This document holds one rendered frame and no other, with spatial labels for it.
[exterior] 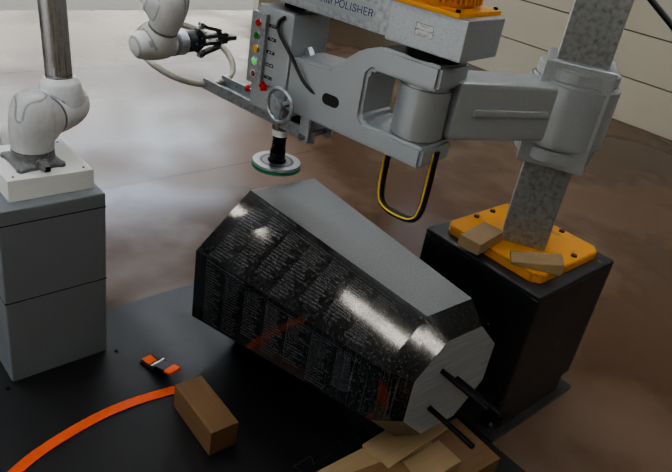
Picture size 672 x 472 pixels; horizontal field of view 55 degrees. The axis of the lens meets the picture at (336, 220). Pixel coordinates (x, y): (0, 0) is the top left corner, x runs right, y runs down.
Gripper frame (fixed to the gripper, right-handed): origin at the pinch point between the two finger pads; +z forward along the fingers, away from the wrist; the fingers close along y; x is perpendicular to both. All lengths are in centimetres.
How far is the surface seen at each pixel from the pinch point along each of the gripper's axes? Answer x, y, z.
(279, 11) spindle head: 8.6, -11.1, 17.7
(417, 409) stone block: 120, 92, -13
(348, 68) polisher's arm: 45.2, 0.6, 18.3
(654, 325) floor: 155, 143, 209
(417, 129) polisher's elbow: 78, 13, 20
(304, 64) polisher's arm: 24.0, 5.2, 18.4
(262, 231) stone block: 33, 68, -4
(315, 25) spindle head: 16.9, -7.1, 30.2
